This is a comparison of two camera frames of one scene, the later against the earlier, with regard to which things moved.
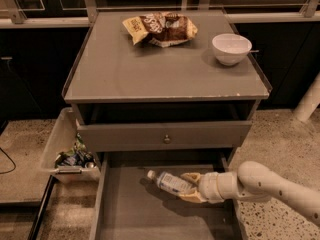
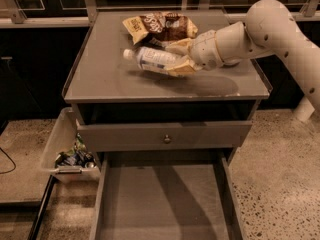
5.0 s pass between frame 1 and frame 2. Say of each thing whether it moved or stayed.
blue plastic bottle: moved
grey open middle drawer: stayed
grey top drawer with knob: stayed
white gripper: moved
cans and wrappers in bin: stayed
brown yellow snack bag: stayed
